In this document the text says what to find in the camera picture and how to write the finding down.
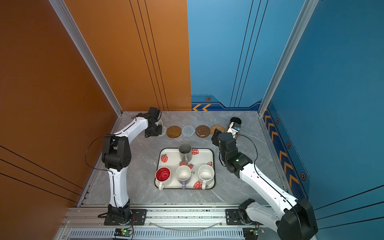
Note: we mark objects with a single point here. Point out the red interior white mug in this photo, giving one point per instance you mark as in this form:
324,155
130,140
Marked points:
162,176

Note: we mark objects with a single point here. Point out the aluminium corner post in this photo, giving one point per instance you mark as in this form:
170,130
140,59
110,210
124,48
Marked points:
75,34
295,36

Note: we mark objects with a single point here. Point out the left aluminium corner post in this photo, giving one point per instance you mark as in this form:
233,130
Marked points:
75,34

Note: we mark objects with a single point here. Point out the light brown wooden coaster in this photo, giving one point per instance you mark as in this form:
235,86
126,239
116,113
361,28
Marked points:
174,132

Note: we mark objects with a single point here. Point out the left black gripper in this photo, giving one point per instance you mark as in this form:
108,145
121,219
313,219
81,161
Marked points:
159,132

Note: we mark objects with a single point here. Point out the white purple handled mug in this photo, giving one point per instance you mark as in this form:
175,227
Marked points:
183,174

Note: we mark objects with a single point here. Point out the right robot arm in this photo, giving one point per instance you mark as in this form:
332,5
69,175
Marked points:
290,218

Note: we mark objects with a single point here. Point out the white strawberry serving tray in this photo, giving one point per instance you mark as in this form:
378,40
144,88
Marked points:
170,158

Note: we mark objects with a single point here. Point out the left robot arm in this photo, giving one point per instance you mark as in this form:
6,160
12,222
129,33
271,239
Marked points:
116,155

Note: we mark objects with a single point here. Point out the tan rattan coaster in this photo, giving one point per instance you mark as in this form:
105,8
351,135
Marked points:
217,127

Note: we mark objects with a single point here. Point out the right green circuit board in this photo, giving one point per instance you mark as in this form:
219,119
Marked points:
252,234

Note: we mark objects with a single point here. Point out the aluminium front rail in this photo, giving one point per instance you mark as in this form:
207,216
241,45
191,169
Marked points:
166,216

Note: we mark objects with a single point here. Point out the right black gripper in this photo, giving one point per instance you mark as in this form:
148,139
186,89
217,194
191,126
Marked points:
215,138

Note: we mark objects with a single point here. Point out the blue grey woven coaster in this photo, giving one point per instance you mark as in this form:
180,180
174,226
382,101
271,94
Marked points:
188,131

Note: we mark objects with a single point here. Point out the grey mug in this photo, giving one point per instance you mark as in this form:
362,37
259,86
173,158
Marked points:
185,151

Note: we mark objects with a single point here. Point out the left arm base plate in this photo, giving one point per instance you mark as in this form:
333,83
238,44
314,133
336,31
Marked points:
137,218

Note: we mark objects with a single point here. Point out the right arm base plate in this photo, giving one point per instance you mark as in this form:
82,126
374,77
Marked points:
233,217

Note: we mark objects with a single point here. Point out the dark brown worn coaster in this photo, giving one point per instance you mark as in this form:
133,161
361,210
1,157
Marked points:
203,131

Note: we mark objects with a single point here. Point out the black mug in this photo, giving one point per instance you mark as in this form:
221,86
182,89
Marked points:
236,120

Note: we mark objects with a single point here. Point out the light blue mug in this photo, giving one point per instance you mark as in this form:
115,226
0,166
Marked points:
159,123

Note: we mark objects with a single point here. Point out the right aluminium corner post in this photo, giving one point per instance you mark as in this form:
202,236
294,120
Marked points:
295,36

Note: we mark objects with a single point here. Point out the green circuit board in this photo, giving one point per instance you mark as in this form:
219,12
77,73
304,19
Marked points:
252,234
123,234

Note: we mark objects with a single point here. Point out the left green circuit board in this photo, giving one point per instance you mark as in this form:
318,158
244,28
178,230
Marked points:
123,234

